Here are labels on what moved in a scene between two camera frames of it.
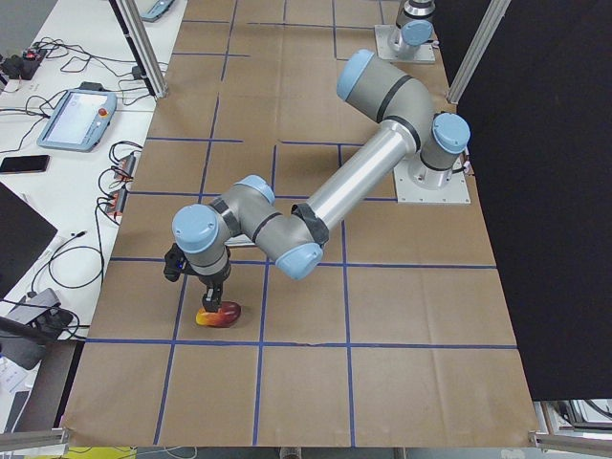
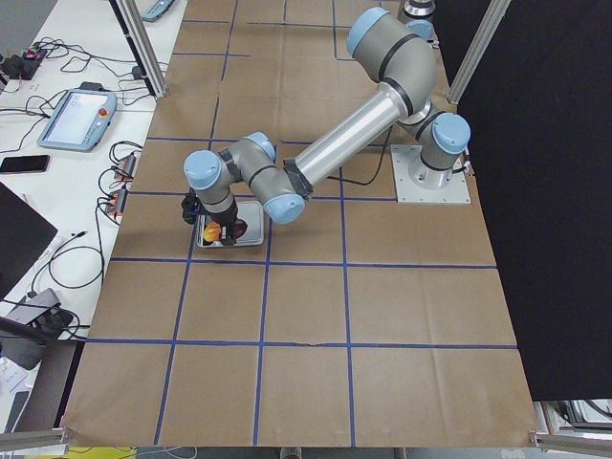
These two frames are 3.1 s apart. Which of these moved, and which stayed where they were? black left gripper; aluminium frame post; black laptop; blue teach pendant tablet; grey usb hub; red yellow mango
Moved: red yellow mango; black left gripper
Stayed: black laptop; grey usb hub; blue teach pendant tablet; aluminium frame post
